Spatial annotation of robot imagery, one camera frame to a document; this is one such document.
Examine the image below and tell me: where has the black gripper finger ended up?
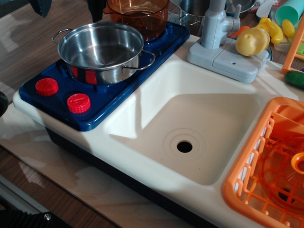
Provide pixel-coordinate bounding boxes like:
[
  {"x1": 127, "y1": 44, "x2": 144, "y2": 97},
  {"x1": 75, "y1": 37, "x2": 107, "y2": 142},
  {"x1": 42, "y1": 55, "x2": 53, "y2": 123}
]
[
  {"x1": 87, "y1": 0, "x2": 107, "y2": 23},
  {"x1": 28, "y1": 0, "x2": 52, "y2": 18}
]

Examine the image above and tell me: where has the stainless steel pan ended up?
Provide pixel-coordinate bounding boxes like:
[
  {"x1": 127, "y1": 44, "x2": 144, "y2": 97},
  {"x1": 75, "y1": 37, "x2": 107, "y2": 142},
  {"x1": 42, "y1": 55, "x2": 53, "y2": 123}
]
[{"x1": 52, "y1": 22, "x2": 156, "y2": 86}]

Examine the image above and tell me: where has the red stove knob left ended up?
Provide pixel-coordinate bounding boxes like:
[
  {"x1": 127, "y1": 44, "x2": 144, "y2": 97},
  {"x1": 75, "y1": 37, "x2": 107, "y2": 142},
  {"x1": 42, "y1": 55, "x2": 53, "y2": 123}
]
[{"x1": 35, "y1": 78, "x2": 59, "y2": 96}]

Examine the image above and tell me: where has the red stove knob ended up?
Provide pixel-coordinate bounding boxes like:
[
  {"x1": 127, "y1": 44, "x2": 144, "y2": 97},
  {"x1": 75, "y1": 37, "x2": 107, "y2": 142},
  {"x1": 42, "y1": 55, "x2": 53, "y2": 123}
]
[
  {"x1": 66, "y1": 93, "x2": 91, "y2": 114},
  {"x1": 35, "y1": 78, "x2": 59, "y2": 96}
]

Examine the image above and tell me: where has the blue toy stove top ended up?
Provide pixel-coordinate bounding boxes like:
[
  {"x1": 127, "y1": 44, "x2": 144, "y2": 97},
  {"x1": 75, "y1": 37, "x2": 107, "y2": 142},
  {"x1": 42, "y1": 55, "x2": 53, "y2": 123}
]
[{"x1": 19, "y1": 22, "x2": 190, "y2": 132}]

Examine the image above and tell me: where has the red stove knob right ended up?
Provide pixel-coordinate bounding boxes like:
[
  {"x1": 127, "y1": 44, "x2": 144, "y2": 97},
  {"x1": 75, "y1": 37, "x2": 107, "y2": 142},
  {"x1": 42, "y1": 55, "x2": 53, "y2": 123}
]
[{"x1": 66, "y1": 93, "x2": 91, "y2": 114}]

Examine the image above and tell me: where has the cream toy sink unit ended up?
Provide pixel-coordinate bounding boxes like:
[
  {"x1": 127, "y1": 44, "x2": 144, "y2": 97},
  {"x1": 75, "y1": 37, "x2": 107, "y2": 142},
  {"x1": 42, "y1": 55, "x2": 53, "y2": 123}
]
[{"x1": 13, "y1": 37, "x2": 304, "y2": 228}]

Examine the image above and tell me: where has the transparent orange pot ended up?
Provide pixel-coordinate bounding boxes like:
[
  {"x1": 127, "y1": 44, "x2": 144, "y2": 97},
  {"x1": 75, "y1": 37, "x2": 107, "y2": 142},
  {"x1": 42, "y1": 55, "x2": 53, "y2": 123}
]
[{"x1": 103, "y1": 0, "x2": 170, "y2": 40}]

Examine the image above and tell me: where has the small steel pot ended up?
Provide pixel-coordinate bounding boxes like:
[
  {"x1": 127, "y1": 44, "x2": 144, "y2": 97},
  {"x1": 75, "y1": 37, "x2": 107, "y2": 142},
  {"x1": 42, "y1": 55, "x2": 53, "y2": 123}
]
[{"x1": 178, "y1": 0, "x2": 210, "y2": 26}]

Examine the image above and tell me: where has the black round object left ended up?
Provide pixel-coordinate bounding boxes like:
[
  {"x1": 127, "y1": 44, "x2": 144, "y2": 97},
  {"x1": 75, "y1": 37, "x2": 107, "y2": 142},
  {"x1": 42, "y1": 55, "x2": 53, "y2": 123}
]
[{"x1": 0, "y1": 92, "x2": 9, "y2": 117}]

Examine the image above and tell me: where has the grey toy faucet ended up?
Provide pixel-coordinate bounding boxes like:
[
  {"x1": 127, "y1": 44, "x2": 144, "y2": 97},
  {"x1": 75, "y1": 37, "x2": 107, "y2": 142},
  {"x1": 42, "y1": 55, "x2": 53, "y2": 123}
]
[{"x1": 188, "y1": 0, "x2": 268, "y2": 83}]

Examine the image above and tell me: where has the steel bowl background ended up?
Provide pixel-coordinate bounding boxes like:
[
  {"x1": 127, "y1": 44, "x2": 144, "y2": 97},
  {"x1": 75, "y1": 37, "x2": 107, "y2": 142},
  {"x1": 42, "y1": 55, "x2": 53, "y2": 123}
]
[{"x1": 226, "y1": 0, "x2": 256, "y2": 16}]

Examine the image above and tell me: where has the yellow toy potato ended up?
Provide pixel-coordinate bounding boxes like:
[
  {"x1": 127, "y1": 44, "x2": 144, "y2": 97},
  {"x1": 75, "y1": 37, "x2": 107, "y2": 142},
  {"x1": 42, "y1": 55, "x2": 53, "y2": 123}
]
[{"x1": 236, "y1": 27, "x2": 270, "y2": 57}]

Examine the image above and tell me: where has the yellow toy banana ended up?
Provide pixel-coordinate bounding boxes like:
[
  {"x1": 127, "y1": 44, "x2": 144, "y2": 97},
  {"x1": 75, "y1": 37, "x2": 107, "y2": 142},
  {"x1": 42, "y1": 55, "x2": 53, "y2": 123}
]
[{"x1": 256, "y1": 17, "x2": 284, "y2": 45}]

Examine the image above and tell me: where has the yellow toy corn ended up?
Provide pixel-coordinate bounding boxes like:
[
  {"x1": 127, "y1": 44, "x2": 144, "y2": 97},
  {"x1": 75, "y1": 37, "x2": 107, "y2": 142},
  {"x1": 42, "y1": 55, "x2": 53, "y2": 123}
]
[{"x1": 282, "y1": 19, "x2": 296, "y2": 38}]

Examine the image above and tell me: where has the teal plastic cup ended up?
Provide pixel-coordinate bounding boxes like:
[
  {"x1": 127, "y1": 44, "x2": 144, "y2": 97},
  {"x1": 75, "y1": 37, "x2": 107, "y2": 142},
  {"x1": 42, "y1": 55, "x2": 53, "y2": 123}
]
[{"x1": 275, "y1": 0, "x2": 304, "y2": 26}]

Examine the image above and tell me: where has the orange plastic basket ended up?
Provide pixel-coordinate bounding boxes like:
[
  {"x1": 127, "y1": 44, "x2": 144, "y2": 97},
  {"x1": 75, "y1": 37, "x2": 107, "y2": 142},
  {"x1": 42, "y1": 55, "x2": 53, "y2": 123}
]
[{"x1": 281, "y1": 17, "x2": 304, "y2": 74}]

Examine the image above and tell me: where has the green toy vegetable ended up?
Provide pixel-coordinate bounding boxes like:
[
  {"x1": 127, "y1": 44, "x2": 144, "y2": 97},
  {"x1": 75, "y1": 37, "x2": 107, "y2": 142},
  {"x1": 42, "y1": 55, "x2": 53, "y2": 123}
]
[{"x1": 285, "y1": 70, "x2": 304, "y2": 89}]

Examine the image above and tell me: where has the black base bottom left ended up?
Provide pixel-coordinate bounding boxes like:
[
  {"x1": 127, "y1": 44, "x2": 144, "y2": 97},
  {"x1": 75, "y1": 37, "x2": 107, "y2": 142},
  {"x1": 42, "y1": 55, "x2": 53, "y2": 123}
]
[{"x1": 0, "y1": 204, "x2": 71, "y2": 228}]

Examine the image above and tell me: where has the orange dish rack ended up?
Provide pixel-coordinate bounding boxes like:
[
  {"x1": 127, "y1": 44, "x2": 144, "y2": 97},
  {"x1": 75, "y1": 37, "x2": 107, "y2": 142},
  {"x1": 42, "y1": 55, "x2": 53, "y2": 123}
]
[{"x1": 222, "y1": 97, "x2": 304, "y2": 228}]

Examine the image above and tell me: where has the transparent orange lid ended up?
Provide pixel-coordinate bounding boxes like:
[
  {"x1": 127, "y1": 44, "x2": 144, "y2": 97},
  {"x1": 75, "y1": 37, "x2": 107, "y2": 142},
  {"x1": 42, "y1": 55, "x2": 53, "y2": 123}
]
[{"x1": 259, "y1": 136, "x2": 304, "y2": 215}]

